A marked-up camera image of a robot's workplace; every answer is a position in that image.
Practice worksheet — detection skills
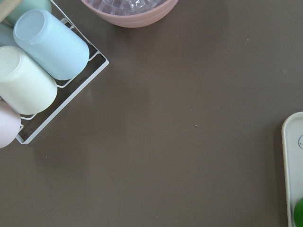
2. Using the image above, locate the pale pink cup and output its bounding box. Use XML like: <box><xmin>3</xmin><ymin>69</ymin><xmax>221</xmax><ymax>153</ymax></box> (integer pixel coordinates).
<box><xmin>0</xmin><ymin>101</ymin><xmax>21</xmax><ymax>148</ymax></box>

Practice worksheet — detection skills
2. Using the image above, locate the light blue cup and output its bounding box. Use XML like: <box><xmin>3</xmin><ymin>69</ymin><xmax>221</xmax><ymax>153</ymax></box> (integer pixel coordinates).
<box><xmin>13</xmin><ymin>9</ymin><xmax>89</xmax><ymax>80</ymax></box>

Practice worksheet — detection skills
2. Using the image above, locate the green lime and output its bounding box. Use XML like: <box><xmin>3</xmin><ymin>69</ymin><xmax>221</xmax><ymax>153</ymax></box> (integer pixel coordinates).
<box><xmin>294</xmin><ymin>198</ymin><xmax>303</xmax><ymax>227</ymax></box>

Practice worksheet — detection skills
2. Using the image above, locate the cream white cup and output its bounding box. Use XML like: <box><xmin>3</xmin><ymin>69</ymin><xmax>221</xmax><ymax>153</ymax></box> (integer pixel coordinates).
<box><xmin>0</xmin><ymin>46</ymin><xmax>57</xmax><ymax>115</ymax></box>

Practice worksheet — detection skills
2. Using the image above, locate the mint green cup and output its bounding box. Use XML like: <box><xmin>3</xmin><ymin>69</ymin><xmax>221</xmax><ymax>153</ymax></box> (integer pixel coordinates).
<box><xmin>5</xmin><ymin>0</ymin><xmax>52</xmax><ymax>25</ymax></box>

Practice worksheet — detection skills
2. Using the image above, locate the pink bowl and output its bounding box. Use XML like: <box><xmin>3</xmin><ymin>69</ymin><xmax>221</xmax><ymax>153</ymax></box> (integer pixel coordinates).
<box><xmin>82</xmin><ymin>0</ymin><xmax>177</xmax><ymax>28</ymax></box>

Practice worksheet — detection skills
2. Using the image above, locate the cream rabbit tray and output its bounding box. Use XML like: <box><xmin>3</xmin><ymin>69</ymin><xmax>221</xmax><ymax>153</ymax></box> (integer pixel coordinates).
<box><xmin>281</xmin><ymin>112</ymin><xmax>303</xmax><ymax>227</ymax></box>

